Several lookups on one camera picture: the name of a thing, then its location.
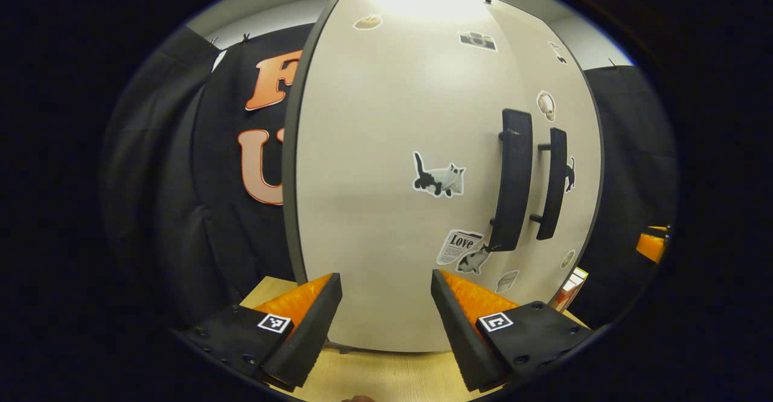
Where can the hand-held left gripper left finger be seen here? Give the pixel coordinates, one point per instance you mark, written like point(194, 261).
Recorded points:
point(308, 341)

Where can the black backdrop cloth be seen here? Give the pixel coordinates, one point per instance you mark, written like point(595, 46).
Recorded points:
point(181, 209)

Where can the white shoe cabinet door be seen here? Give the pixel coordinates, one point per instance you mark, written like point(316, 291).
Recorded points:
point(586, 136)
point(374, 178)

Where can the white shoe cabinet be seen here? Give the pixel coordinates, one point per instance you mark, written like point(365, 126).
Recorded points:
point(291, 148)

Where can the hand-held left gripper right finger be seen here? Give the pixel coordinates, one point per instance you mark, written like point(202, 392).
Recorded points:
point(456, 335)

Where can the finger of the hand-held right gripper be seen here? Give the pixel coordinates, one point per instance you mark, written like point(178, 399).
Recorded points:
point(652, 245)

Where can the orange and white box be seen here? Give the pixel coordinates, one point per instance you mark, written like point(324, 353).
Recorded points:
point(574, 287)

